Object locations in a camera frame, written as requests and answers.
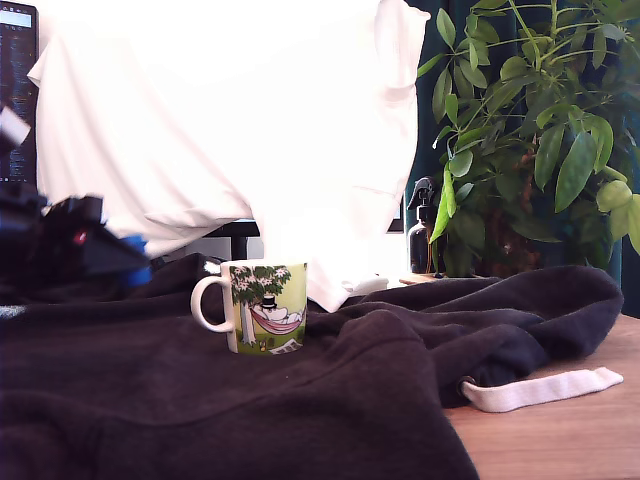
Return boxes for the black fleece cloth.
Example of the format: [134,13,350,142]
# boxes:
[0,252,625,480]

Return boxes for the white cloth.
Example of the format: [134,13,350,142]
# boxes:
[27,0,432,315]

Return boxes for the green leafy houseplant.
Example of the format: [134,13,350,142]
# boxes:
[417,0,640,279]

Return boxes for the white flat drawstring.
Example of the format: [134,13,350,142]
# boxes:
[460,366,626,415]

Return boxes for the black computer monitor with text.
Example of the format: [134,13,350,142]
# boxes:
[0,0,40,187]

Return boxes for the green illustrated coffee mug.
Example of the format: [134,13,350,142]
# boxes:
[190,260,309,357]

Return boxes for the black spray bottle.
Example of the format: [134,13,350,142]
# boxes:
[405,175,445,276]

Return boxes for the small wooden tray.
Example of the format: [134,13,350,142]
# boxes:
[398,271,452,288]

